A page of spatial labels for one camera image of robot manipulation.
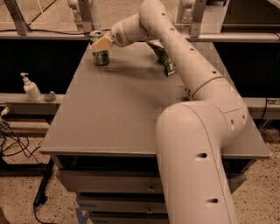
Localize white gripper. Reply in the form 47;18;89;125
91;14;152;53

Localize green soda can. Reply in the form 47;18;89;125
89;31;109;67

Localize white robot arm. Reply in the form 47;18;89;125
92;0;249;224

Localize white pump soap bottle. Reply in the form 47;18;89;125
20;73;43;102

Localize green chip bag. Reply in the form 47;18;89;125
147;39;177;76

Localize small crumpled wrapper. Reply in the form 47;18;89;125
44;91;56;102

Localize grey drawer cabinet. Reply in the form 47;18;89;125
42;43;269;220

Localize grey side shelf ledge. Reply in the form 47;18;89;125
0;94;64;116

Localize top cabinet drawer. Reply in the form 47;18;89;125
56;169;248;196

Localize cabinet drawer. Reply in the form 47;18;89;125
77;194;167;214
90;216;169;224
56;169;248;196

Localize middle cabinet drawer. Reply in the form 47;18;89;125
77;194;167;214

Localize bottom cabinet drawer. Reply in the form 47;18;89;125
90;216;169;224

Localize metal window rail frame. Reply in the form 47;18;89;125
0;0;280;42

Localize black floor cables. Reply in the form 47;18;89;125
0;104;42;167

